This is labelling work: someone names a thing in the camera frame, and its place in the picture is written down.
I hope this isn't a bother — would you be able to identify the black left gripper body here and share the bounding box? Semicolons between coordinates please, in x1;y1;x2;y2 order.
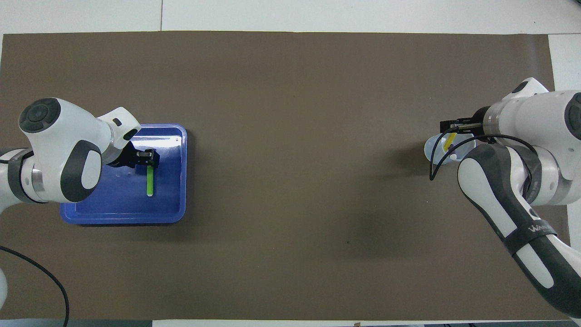
109;142;139;169

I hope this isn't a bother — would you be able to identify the blue plastic tray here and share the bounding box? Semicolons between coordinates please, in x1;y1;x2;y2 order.
60;123;187;225

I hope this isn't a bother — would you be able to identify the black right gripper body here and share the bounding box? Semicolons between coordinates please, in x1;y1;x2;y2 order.
472;107;490;135

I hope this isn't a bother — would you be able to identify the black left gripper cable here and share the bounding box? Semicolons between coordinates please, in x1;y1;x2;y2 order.
0;245;70;327

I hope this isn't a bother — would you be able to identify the brown table mat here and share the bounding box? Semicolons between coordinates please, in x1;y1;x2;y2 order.
0;31;579;321

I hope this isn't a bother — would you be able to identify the clear plastic cup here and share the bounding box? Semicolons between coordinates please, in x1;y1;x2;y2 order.
424;132;477;166

